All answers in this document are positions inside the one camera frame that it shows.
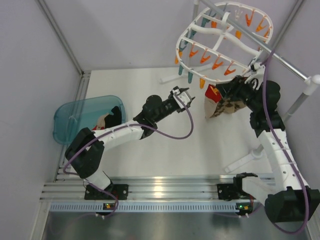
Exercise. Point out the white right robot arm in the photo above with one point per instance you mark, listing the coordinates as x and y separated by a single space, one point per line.
291 199

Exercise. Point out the black sock in basket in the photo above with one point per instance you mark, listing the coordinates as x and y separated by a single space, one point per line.
113 119

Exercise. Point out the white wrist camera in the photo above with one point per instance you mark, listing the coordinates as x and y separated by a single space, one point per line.
257 68
183 99

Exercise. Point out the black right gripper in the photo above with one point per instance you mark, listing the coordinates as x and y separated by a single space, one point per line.
234 87

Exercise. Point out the brown argyle sock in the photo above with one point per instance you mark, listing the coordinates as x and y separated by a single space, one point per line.
228 106

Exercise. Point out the orange clip middle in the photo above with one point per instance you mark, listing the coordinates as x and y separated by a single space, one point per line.
202 83

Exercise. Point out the beige sock with red cuff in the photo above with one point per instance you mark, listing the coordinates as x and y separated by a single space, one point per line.
212 97

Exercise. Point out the teal plastic basket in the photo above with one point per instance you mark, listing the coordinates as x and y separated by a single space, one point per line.
71 117

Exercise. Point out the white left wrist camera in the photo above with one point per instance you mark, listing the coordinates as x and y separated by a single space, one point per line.
183 99

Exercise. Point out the beige red patterned sock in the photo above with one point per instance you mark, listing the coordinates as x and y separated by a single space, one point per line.
101 122

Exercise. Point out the white round clip hanger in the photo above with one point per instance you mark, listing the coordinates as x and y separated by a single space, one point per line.
220 68

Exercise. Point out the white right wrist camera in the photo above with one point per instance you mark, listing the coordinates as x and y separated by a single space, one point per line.
257 68

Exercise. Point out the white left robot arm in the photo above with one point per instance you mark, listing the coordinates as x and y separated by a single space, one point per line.
74 155

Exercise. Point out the metal drying rack stand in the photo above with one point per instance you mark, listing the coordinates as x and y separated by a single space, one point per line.
185 70

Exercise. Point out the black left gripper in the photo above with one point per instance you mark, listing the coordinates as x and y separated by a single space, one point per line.
182 89

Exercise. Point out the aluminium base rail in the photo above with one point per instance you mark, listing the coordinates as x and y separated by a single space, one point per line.
152 195

